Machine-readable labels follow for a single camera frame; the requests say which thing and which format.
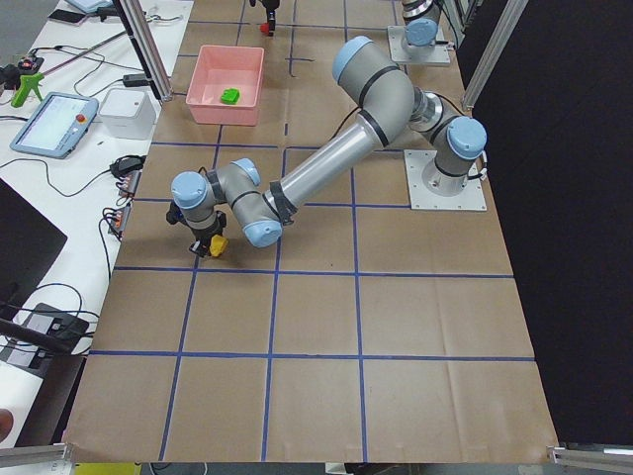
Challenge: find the white plastic container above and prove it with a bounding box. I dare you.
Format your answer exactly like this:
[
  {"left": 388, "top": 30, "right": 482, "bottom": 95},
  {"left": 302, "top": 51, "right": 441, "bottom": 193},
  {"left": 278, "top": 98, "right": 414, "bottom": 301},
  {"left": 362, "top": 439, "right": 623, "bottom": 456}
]
[{"left": 99, "top": 88, "right": 156, "bottom": 141}]

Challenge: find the yellow toy block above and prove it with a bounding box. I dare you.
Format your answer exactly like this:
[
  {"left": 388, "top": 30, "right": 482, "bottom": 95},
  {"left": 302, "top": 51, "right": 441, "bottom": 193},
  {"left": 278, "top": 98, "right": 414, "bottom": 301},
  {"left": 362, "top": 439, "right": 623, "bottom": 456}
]
[{"left": 209, "top": 235, "right": 229, "bottom": 258}]

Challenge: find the black power adapter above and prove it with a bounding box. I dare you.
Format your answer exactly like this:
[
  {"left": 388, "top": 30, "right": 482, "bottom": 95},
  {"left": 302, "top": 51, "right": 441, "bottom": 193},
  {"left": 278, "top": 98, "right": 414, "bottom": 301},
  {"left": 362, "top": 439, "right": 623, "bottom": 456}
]
[{"left": 122, "top": 73, "right": 150, "bottom": 88}]

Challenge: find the pink plastic box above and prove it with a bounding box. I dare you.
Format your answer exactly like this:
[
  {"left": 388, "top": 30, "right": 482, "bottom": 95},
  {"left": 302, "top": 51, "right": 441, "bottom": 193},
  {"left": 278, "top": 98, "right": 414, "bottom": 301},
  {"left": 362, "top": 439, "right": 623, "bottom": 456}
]
[{"left": 186, "top": 45, "right": 264, "bottom": 127}]

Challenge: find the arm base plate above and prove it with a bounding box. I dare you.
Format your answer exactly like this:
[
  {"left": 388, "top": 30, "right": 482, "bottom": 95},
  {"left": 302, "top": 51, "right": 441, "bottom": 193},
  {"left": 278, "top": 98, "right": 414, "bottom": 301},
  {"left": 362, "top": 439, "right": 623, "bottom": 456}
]
[
  {"left": 404, "top": 149, "right": 488, "bottom": 212},
  {"left": 387, "top": 26, "right": 451, "bottom": 66}
]

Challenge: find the aluminium frame post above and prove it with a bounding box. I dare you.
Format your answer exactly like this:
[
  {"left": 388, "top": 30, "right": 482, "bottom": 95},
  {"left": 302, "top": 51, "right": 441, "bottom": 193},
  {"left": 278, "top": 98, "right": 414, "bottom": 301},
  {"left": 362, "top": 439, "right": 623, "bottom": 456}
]
[{"left": 113, "top": 0, "right": 173, "bottom": 103}]

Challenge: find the black smartphone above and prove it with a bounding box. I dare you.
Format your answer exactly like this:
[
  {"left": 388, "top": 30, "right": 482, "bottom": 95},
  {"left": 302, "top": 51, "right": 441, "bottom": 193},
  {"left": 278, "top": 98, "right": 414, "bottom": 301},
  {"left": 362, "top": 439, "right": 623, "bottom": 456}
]
[{"left": 47, "top": 9, "right": 87, "bottom": 26}]

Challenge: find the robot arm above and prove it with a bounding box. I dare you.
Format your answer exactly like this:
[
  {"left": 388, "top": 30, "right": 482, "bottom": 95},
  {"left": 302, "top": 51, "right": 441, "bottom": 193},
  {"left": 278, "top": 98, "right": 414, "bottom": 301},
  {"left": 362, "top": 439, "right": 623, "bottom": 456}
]
[
  {"left": 166, "top": 36, "right": 488, "bottom": 257},
  {"left": 249, "top": 0, "right": 443, "bottom": 47}
]

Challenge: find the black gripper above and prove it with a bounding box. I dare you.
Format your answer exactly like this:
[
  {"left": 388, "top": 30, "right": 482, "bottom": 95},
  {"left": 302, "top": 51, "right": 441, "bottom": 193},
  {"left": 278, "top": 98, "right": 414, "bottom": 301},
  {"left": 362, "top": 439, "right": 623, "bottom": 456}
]
[
  {"left": 185, "top": 212, "right": 226, "bottom": 257},
  {"left": 249, "top": 0, "right": 280, "bottom": 35}
]

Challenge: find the metal grabber stick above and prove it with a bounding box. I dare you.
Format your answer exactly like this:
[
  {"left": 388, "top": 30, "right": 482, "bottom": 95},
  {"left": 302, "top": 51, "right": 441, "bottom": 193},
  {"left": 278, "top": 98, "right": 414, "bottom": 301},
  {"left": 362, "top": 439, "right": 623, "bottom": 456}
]
[{"left": 10, "top": 31, "right": 128, "bottom": 108}]

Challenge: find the red toy block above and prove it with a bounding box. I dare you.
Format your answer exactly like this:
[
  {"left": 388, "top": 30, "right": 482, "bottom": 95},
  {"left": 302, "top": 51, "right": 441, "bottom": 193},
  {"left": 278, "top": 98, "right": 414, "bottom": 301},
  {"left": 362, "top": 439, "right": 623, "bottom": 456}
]
[{"left": 260, "top": 23, "right": 274, "bottom": 36}]

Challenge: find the green toy block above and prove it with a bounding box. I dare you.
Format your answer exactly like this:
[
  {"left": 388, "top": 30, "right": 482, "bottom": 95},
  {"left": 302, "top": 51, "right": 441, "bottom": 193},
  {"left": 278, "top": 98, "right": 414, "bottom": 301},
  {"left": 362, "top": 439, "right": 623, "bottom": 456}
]
[{"left": 220, "top": 88, "right": 240, "bottom": 105}]

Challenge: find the teach pendant tablet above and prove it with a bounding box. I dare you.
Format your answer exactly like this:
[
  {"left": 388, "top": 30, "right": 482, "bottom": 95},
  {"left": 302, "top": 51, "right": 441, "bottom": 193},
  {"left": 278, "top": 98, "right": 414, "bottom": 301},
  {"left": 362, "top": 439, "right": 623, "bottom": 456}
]
[{"left": 10, "top": 92, "right": 100, "bottom": 159}]

